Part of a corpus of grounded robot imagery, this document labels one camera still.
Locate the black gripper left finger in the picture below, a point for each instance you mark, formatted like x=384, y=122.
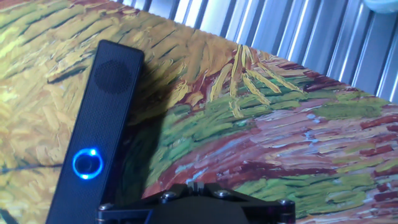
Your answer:
x=130, y=215

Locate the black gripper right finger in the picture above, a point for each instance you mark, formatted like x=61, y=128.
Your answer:
x=270, y=213

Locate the black soundbar speaker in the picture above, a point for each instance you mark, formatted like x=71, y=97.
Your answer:
x=102, y=118

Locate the Van Gogh painting print cloth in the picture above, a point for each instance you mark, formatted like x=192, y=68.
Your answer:
x=248, y=140

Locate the white round lamp head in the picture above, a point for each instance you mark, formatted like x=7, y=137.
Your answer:
x=381, y=4

